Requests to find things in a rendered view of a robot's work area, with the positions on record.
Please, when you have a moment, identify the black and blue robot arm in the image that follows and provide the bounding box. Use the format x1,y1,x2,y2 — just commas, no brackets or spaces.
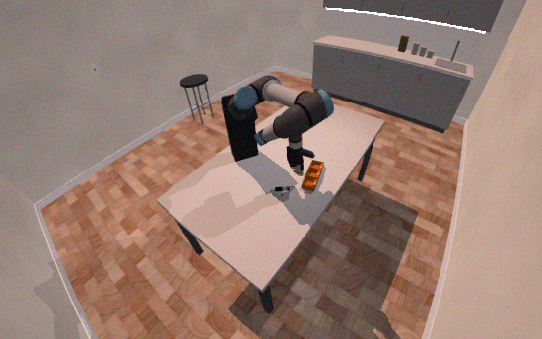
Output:
228,74,334,149

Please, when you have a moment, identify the orange rack of bins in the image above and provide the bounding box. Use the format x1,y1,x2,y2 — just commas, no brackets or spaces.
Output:
302,160,324,192

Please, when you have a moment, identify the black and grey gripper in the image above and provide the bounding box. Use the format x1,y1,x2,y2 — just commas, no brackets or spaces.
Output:
287,146,304,176

